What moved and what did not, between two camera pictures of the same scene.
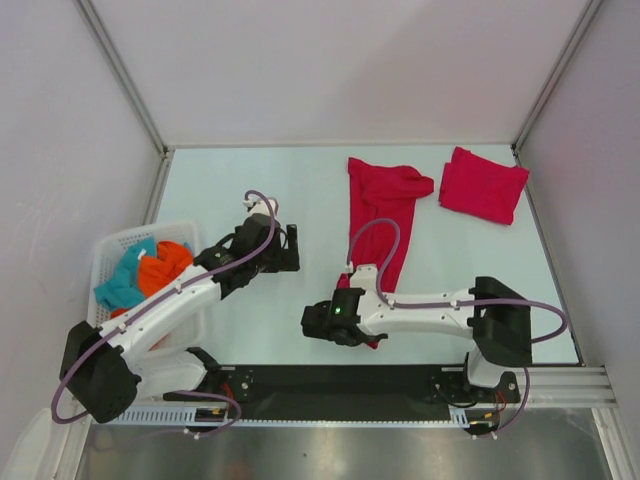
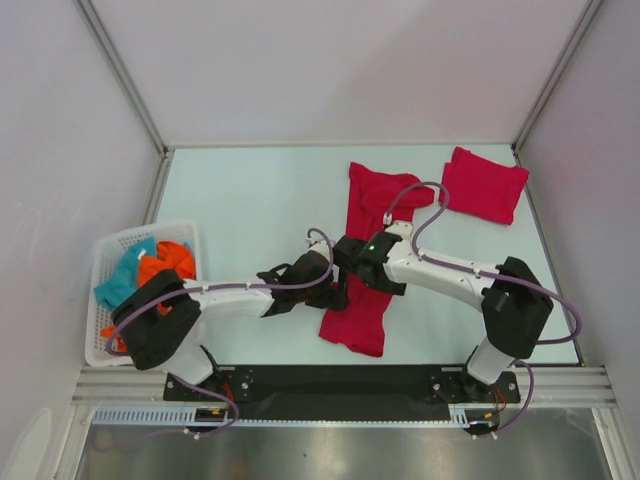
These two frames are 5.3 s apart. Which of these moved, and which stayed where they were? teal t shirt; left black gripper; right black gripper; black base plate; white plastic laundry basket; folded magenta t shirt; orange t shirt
Moved: left black gripper; right black gripper
Stayed: folded magenta t shirt; white plastic laundry basket; black base plate; teal t shirt; orange t shirt
